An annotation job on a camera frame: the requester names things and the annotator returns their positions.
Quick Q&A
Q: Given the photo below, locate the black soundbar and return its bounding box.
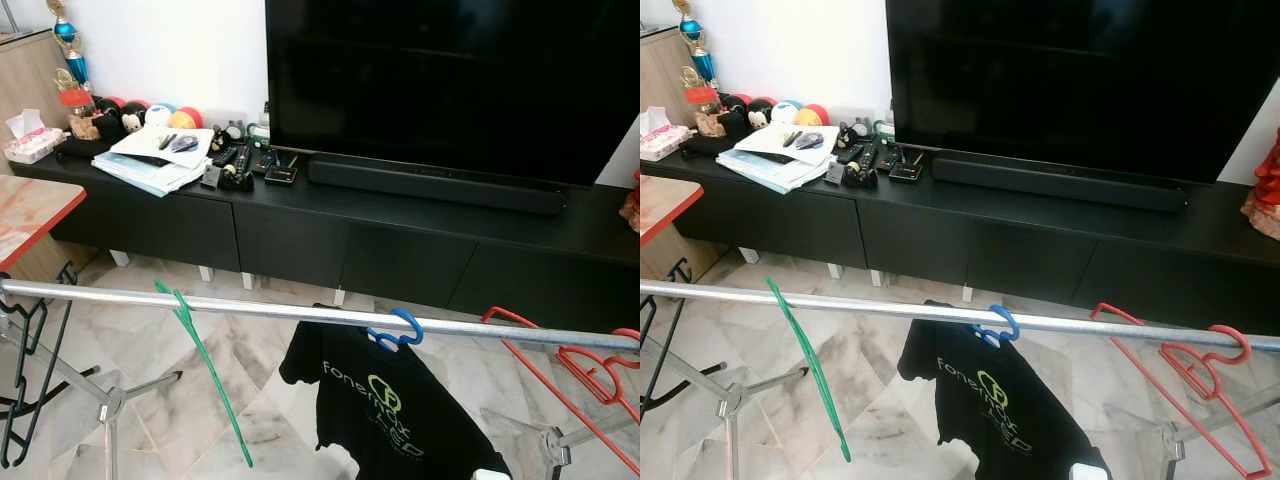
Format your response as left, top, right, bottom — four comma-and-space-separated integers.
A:
932, 150, 1191, 213
307, 153, 568, 216

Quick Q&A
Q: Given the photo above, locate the marble table with red edge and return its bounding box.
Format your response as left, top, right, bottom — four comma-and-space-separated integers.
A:
640, 172, 706, 246
0, 175, 88, 271

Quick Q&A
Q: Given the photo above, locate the red plastic hanger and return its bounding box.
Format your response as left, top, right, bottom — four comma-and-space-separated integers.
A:
482, 306, 641, 476
1090, 302, 1273, 479

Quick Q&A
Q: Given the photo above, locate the black remote control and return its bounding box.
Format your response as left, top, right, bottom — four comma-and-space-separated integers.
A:
205, 140, 256, 191
835, 140, 881, 189

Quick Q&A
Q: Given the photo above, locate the black mouse plush toy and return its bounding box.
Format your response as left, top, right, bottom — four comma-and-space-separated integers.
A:
92, 97, 151, 139
720, 93, 776, 131

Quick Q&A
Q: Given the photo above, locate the silver metal clothes rack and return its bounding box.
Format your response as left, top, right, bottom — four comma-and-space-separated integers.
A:
640, 278, 1280, 480
0, 278, 641, 480

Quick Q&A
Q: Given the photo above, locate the black TV console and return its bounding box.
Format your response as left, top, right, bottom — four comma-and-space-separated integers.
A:
660, 148, 1280, 336
10, 150, 641, 336

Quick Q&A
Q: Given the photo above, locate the small black box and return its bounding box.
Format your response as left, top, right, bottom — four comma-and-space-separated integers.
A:
262, 150, 301, 186
888, 150, 926, 183

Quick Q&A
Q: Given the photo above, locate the white paper stack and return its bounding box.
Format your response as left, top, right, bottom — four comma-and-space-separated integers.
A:
92, 125, 216, 196
716, 122, 841, 193

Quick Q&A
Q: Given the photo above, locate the blue and gold trophy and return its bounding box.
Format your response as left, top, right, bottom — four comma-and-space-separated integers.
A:
672, 0, 719, 91
45, 0, 93, 96

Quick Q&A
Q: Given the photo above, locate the black thin hanger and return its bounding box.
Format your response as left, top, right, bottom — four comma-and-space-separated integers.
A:
640, 258, 693, 346
0, 262, 79, 469

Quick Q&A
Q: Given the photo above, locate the light wooden cabinet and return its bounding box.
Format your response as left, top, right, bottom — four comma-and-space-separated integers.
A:
640, 28, 701, 126
0, 28, 91, 286

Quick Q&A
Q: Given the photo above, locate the pink tissue box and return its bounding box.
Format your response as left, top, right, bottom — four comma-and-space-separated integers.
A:
3, 108, 68, 164
640, 106, 693, 161

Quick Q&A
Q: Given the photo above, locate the black television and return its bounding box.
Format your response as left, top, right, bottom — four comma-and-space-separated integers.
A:
265, 0, 641, 188
885, 0, 1280, 186

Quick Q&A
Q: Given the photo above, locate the blue plastic hanger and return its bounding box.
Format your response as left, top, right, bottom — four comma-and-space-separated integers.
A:
365, 307, 425, 353
975, 304, 1021, 349

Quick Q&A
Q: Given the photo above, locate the black printed T-shirt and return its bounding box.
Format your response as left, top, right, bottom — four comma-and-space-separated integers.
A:
279, 303, 513, 480
897, 300, 1113, 480

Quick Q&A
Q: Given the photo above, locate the red Buddha statue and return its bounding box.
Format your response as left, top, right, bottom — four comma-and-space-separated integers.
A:
622, 170, 641, 236
1242, 128, 1280, 241

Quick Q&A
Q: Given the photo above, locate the green plastic hanger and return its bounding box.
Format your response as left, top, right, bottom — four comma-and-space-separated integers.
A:
153, 280, 256, 469
765, 275, 853, 463

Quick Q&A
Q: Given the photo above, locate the jar with red lid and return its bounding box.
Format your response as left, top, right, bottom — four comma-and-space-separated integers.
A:
58, 88, 98, 141
683, 85, 723, 138

